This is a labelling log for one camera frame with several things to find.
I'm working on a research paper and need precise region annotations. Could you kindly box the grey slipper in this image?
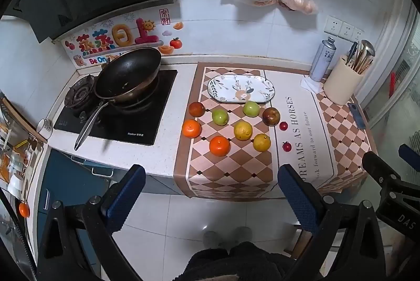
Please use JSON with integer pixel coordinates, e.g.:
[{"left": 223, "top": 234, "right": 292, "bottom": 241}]
[
  {"left": 229, "top": 226, "right": 253, "bottom": 245},
  {"left": 203, "top": 231, "right": 224, "bottom": 249}
]

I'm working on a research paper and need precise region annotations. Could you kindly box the green apple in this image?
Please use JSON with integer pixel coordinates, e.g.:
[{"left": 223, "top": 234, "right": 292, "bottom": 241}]
[
  {"left": 212, "top": 109, "right": 229, "bottom": 126},
  {"left": 243, "top": 100, "right": 261, "bottom": 118}
]

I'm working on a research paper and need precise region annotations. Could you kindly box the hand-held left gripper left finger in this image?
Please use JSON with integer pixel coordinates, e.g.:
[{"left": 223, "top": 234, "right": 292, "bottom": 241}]
[{"left": 38, "top": 164, "right": 148, "bottom": 281}]

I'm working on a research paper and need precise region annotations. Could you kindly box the blue phone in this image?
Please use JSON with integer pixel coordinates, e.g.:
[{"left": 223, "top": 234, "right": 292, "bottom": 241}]
[{"left": 347, "top": 103, "right": 366, "bottom": 130}]

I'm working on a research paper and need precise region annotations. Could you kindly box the black gas stove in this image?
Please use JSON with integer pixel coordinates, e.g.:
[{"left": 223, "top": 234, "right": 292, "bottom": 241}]
[{"left": 53, "top": 69, "right": 178, "bottom": 146}]

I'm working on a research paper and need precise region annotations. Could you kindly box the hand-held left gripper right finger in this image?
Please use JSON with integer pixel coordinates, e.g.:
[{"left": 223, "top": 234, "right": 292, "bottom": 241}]
[{"left": 278, "top": 164, "right": 385, "bottom": 281}]

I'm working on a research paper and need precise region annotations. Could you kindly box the bright orange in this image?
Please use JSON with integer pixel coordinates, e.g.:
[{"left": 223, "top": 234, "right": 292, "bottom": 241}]
[
  {"left": 182, "top": 120, "right": 202, "bottom": 138},
  {"left": 209, "top": 136, "right": 231, "bottom": 156}
]

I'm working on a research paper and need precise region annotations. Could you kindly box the white mug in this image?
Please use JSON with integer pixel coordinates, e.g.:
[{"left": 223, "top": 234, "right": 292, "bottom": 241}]
[{"left": 36, "top": 119, "right": 54, "bottom": 140}]

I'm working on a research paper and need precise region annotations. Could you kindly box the oval floral plate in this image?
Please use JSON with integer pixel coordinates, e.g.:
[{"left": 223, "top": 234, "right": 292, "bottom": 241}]
[{"left": 207, "top": 74, "right": 275, "bottom": 104}]

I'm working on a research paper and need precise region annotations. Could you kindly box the yellow lemon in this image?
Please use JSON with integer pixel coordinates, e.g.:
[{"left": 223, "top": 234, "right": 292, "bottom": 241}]
[
  {"left": 253, "top": 133, "right": 271, "bottom": 152},
  {"left": 234, "top": 121, "right": 253, "bottom": 141}
]

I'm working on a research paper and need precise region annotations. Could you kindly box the black frying pan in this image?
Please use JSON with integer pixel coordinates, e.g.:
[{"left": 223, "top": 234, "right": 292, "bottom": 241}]
[{"left": 74, "top": 47, "right": 162, "bottom": 151}]

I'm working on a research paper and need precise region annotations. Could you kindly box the dark red apple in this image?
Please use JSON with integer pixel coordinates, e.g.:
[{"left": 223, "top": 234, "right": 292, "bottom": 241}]
[{"left": 262, "top": 107, "right": 281, "bottom": 127}]

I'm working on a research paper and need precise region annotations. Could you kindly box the colourful wall sticker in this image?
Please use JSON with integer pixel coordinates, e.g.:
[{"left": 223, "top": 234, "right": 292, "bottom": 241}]
[{"left": 61, "top": 8, "right": 184, "bottom": 69}]

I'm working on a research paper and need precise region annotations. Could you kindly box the cluttered wooden shelf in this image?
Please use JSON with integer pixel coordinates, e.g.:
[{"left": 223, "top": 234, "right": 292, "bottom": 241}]
[{"left": 0, "top": 92, "right": 48, "bottom": 203}]

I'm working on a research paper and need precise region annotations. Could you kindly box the dark reddish orange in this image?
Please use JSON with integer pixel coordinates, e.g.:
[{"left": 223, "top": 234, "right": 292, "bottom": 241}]
[{"left": 188, "top": 102, "right": 206, "bottom": 118}]

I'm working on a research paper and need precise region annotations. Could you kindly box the metal ladle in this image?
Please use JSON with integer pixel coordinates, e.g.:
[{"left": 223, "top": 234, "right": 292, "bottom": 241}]
[{"left": 360, "top": 40, "right": 375, "bottom": 67}]

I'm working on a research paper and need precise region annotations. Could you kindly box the brown checkered mat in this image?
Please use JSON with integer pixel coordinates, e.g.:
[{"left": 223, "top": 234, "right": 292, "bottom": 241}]
[{"left": 173, "top": 62, "right": 378, "bottom": 202}]

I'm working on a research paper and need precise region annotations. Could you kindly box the cream utensil holder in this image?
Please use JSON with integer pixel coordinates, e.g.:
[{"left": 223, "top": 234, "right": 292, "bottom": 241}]
[{"left": 323, "top": 55, "right": 366, "bottom": 105}]

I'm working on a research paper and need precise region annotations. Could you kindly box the bundle of wooden chopsticks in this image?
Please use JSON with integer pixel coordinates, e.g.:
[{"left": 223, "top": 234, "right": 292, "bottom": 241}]
[{"left": 349, "top": 40, "right": 375, "bottom": 75}]

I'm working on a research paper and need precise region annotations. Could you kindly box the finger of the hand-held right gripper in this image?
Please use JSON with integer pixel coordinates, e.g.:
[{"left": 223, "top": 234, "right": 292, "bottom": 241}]
[
  {"left": 362, "top": 151, "right": 402, "bottom": 199},
  {"left": 398, "top": 144, "right": 420, "bottom": 183}
]

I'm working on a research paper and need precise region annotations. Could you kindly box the black handled knife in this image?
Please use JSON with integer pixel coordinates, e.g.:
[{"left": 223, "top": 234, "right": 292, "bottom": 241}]
[{"left": 344, "top": 41, "right": 358, "bottom": 66}]

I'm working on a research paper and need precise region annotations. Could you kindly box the grey spray can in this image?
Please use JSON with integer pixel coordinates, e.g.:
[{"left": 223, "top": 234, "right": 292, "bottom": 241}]
[{"left": 309, "top": 36, "right": 337, "bottom": 82}]

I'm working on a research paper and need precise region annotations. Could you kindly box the blue kitchen cabinet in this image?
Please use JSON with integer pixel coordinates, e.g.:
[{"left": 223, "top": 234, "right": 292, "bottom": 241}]
[{"left": 34, "top": 148, "right": 116, "bottom": 270}]

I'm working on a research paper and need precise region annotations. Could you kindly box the white paper tissue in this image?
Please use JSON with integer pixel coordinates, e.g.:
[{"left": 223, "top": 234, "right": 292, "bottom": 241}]
[{"left": 300, "top": 76, "right": 325, "bottom": 94}]

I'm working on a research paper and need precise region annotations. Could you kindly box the person's dark fleece clothing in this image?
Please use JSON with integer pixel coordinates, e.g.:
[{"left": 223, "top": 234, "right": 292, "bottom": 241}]
[{"left": 182, "top": 241, "right": 291, "bottom": 281}]

